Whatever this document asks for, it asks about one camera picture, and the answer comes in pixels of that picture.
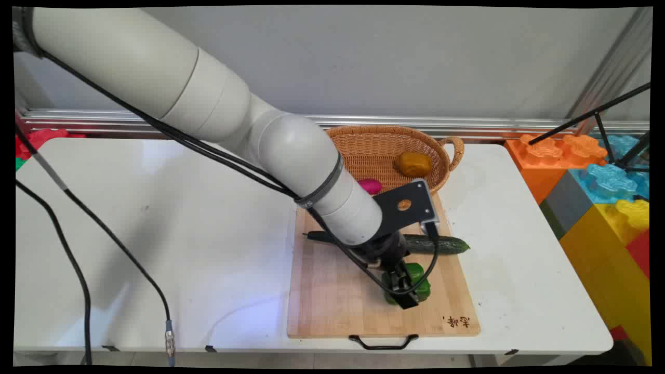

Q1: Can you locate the brown potato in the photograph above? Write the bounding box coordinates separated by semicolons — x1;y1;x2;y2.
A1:
395;152;433;178

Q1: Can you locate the black wrist camera mount plate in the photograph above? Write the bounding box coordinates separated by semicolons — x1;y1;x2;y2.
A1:
371;179;440;238

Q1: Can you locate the long green cucumber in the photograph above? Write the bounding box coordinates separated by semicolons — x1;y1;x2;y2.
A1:
303;231;471;256

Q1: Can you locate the aluminium rail along wall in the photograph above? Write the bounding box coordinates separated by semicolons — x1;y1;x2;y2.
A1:
18;108;650;142

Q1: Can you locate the orange foam building block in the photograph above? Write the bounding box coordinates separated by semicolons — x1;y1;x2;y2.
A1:
505;133;608;204

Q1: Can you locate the blue foam building block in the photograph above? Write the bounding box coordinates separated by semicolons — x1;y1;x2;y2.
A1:
569;164;650;204

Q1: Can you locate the woven wicker basket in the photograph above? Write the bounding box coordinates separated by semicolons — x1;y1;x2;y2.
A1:
325;125;465;195

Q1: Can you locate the light blue foam block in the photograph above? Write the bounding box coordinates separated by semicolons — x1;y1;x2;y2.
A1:
596;134;650;168

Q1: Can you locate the grey foam building block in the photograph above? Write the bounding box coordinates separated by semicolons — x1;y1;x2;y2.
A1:
539;170;594;239

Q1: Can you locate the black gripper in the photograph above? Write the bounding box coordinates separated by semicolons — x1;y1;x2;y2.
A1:
358;231;421;310

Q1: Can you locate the red foam piece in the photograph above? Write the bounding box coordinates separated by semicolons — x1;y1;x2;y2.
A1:
16;127;86;160

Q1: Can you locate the red foam building block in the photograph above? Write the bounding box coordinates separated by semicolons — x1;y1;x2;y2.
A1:
626;229;651;279

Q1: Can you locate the black cable with metal connector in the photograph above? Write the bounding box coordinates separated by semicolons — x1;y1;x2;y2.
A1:
15;125;176;365

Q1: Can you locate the green bell pepper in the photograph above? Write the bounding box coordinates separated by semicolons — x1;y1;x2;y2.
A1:
382;262;432;306

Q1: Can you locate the wooden cutting board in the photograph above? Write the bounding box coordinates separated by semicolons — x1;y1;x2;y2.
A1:
287;191;481;339

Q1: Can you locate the black tripod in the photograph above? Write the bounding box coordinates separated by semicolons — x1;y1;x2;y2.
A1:
527;83;651;173

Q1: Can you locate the plain black hanging cable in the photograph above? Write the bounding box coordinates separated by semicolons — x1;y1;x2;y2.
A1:
15;179;93;365

